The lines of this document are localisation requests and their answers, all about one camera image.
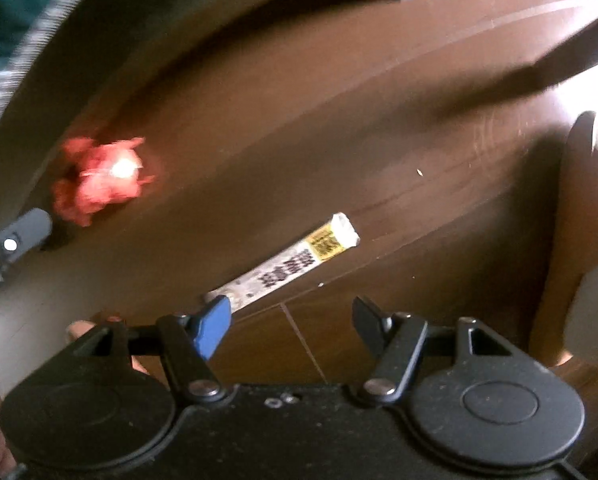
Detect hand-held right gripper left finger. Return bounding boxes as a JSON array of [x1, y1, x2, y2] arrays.
[[72, 295, 232, 405]]

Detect red wrapper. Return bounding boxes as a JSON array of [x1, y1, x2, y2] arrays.
[[52, 136, 156, 229]]

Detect white stick packet yellow label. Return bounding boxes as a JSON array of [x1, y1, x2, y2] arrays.
[[201, 212, 363, 314]]

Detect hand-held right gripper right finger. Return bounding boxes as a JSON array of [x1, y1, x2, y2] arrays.
[[351, 296, 510, 405]]

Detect dark wooden chair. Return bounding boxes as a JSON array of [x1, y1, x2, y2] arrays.
[[426, 4, 598, 117]]

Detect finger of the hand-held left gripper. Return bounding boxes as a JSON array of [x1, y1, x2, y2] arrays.
[[0, 208, 54, 287]]

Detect teal white zigzag quilt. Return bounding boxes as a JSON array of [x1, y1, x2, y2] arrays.
[[0, 0, 116, 162]]

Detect brown rounded object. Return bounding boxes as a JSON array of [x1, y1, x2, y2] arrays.
[[528, 110, 598, 369]]

